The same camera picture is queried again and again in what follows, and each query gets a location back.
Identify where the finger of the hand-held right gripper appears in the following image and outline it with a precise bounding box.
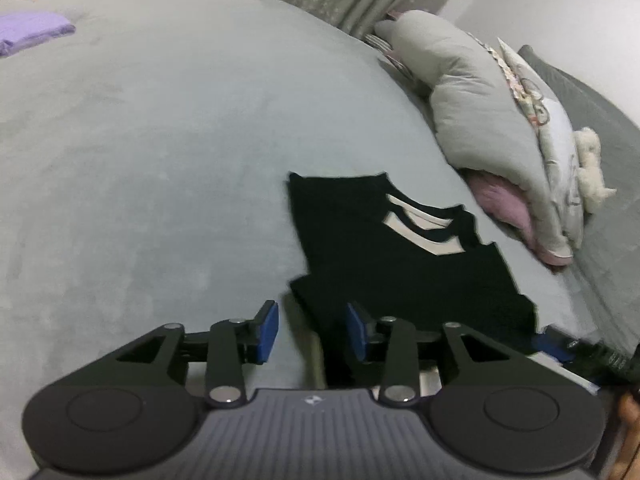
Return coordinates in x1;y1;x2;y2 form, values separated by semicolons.
532;325;576;366

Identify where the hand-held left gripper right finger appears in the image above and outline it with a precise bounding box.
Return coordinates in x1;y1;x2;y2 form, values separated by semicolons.
346;302;508;406

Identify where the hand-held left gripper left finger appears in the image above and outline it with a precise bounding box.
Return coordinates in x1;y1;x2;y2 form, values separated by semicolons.
116;300;280;406

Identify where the black vest with cream trim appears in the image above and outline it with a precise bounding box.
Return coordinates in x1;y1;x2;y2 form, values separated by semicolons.
286;172;540;388

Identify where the purple garment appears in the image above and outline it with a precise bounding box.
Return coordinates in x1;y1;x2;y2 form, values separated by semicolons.
0;10;77;58

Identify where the pink blanket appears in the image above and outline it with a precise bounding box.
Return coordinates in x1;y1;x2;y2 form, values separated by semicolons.
467;170;573;267

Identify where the white plush toy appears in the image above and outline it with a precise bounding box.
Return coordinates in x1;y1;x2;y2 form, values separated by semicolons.
572;127;618;213

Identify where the grey flower-print pillow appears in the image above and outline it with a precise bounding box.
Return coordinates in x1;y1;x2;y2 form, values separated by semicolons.
497;37;586;251

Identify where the grey duvet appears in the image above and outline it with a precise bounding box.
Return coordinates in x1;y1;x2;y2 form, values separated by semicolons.
374;9;576;261

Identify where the colourful floral cloth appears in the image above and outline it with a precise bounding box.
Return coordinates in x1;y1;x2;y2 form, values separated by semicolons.
480;40;551;128

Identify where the grey padded headboard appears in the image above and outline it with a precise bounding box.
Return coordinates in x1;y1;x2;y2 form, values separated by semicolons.
517;45;640;351

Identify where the striped cloth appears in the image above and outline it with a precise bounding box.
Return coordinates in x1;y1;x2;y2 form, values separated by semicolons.
364;34;416;81

